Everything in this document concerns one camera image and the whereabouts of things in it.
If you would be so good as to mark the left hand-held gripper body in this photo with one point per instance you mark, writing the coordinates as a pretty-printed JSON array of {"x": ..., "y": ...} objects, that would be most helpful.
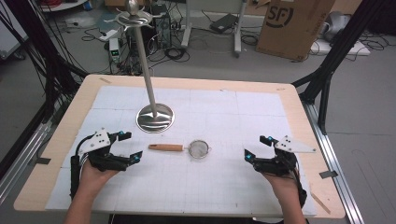
[{"x": 97, "y": 141}]

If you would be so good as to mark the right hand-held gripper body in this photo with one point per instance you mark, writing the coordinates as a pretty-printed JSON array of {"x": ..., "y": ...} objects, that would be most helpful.
[{"x": 292, "y": 146}]

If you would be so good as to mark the steel rack stand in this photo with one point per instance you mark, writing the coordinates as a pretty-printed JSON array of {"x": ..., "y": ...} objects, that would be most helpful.
[{"x": 154, "y": 121}]

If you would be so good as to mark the person's left hand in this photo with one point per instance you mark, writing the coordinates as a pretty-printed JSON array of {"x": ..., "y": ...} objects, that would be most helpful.
[{"x": 93, "y": 180}]

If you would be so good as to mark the person's right hand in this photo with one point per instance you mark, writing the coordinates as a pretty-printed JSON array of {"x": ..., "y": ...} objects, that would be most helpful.
[{"x": 286, "y": 186}]

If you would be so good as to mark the light wooden table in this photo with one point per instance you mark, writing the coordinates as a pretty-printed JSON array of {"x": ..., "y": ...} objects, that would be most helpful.
[{"x": 62, "y": 133}]

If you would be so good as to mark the black tape piece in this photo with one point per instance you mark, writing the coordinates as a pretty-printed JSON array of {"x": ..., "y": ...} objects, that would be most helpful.
[
  {"x": 328, "y": 174},
  {"x": 43, "y": 160}
]

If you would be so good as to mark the white grid mat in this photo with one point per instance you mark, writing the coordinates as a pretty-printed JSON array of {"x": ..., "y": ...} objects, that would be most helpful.
[{"x": 202, "y": 186}]

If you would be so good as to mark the tan tape strip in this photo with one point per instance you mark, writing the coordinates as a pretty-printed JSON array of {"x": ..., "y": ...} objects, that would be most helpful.
[{"x": 105, "y": 80}]

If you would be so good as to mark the thin wooden stick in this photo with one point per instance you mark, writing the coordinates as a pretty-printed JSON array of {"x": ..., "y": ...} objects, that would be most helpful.
[{"x": 320, "y": 202}]

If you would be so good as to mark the power supply with green display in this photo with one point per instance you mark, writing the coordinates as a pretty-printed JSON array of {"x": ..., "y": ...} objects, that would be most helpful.
[{"x": 114, "y": 49}]

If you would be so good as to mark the white power strip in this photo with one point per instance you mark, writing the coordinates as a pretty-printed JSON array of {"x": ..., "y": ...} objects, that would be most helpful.
[{"x": 108, "y": 35}]

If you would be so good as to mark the white rolling stand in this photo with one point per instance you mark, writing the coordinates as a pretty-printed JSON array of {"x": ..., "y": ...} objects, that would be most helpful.
[{"x": 238, "y": 37}]

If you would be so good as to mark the flat white board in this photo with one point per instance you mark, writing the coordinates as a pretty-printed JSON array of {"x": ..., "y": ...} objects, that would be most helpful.
[{"x": 342, "y": 49}]

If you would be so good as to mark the brown cardboard box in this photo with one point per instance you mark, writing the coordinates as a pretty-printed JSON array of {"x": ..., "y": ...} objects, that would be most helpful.
[{"x": 292, "y": 34}]

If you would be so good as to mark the black computer tower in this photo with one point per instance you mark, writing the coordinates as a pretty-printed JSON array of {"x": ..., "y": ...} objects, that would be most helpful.
[{"x": 162, "y": 28}]

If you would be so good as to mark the flat black device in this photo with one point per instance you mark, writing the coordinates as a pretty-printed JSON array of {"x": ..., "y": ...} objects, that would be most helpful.
[{"x": 223, "y": 23}]

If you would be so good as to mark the grey bag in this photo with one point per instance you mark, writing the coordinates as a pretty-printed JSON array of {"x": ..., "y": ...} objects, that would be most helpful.
[{"x": 337, "y": 23}]

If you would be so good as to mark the aluminium rail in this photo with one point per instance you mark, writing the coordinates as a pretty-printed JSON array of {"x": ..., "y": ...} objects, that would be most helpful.
[
  {"x": 336, "y": 168},
  {"x": 21, "y": 165}
]

